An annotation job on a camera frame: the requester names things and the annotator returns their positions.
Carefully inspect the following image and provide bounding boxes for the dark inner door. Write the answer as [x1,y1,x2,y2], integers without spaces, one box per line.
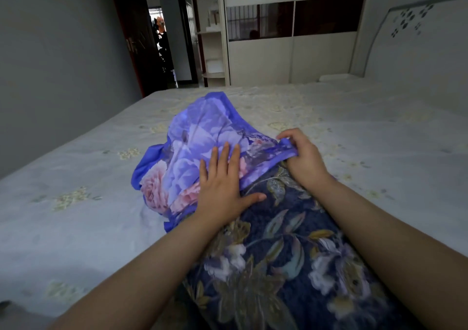
[176,0,201,85]

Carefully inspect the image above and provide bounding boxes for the dark hanging clothes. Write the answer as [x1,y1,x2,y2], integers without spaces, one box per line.
[151,16,175,83]

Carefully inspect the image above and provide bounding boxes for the person's left hand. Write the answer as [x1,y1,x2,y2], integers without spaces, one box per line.
[192,141,267,229]

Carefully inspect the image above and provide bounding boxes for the dark brown door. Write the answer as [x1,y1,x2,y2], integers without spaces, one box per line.
[106,0,169,97]

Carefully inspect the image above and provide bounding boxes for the white pillow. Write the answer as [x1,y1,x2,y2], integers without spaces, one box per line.
[317,72,367,84]

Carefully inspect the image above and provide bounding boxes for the person's left forearm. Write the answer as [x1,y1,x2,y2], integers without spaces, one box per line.
[48,209,234,330]

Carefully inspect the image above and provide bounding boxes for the dark blue floral pillow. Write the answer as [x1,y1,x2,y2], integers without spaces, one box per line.
[172,158,426,330]

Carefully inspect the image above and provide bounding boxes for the person's right forearm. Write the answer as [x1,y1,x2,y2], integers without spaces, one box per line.
[311,176,468,330]

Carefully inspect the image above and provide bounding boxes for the white wardrobe with dark stripe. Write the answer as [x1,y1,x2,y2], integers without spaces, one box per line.
[221,0,371,86]

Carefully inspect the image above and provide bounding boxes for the person's right hand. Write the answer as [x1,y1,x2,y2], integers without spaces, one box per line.
[276,128,335,192]

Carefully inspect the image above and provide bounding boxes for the white open shelf unit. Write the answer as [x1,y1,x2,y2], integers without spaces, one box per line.
[190,0,230,88]

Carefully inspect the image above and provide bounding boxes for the white box on shelf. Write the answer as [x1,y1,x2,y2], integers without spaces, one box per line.
[208,8,222,31]

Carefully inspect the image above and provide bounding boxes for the white embroidered bed sheet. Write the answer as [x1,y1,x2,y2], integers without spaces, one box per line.
[0,79,468,330]

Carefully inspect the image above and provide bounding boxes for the blue floral pillowcase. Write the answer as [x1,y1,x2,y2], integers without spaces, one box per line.
[132,92,299,234]

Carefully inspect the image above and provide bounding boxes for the white bed headboard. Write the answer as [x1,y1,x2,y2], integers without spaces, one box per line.
[349,0,468,118]

